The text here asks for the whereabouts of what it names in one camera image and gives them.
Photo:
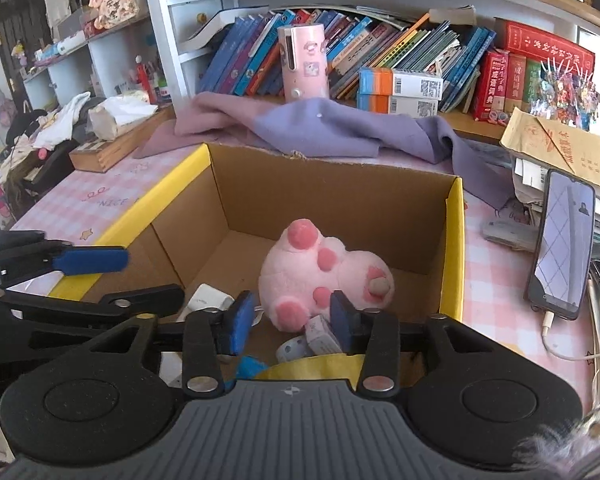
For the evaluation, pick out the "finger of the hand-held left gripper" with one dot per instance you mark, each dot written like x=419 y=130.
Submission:
x=145 y=297
x=95 y=260

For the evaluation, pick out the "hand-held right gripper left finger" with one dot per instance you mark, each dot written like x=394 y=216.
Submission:
x=243 y=322

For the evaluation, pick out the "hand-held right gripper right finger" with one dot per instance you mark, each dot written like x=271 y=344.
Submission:
x=341 y=321

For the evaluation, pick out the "white printed small box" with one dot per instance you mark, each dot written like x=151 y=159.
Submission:
x=324 y=335

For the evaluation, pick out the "blue tissue packet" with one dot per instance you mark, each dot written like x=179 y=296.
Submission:
x=250 y=366

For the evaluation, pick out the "pink plush toy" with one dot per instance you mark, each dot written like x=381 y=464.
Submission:
x=330 y=270

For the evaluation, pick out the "yellow cardboard box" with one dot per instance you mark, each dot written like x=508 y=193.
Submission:
x=370 y=220

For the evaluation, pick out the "wooden box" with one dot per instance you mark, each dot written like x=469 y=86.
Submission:
x=110 y=152

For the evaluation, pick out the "white garment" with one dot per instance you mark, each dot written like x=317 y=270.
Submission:
x=62 y=122

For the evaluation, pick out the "cream tissue pack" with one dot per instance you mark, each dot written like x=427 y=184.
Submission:
x=120 y=117

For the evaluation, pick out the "pink checked tablecloth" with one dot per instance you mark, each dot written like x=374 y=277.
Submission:
x=495 y=300

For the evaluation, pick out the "grey flat case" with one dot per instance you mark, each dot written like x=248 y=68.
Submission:
x=507 y=234

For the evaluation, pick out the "white side shelf unit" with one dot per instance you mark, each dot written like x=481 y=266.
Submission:
x=70 y=67

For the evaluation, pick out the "purple cloth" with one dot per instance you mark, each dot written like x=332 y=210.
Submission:
x=320 y=127

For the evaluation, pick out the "black smartphone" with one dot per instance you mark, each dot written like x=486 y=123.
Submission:
x=560 y=245

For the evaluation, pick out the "white bookshelf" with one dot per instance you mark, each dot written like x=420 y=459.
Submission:
x=165 y=35

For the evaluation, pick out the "grey fluffy cuff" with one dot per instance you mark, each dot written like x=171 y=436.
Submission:
x=545 y=442

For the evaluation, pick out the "row of blue spine books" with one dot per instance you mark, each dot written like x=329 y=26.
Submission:
x=240 y=55

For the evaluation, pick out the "dark wooden door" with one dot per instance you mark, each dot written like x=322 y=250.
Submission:
x=17 y=20

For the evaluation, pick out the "pink cylinder appliance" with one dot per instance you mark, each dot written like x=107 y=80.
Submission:
x=304 y=62

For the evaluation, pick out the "thick red dictionary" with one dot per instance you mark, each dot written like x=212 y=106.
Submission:
x=490 y=87

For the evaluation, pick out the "brown paper envelope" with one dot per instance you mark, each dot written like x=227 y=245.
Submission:
x=565 y=147

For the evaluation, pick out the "colourful shiny ornament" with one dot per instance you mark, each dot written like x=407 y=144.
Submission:
x=565 y=92

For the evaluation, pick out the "large red boxed book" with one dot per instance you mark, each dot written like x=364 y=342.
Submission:
x=545 y=42

